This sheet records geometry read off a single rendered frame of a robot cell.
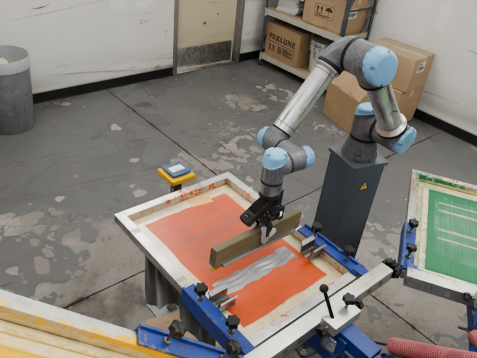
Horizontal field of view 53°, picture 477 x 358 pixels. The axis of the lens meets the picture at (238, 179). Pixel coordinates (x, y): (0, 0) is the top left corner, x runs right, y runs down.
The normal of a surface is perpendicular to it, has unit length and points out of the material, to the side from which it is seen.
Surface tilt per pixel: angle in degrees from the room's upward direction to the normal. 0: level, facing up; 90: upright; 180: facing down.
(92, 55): 90
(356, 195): 90
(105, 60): 90
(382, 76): 84
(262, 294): 0
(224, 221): 0
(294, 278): 0
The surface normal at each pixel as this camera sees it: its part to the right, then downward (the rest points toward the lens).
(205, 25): 0.64, 0.48
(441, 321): 0.10, -0.83
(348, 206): 0.44, 0.54
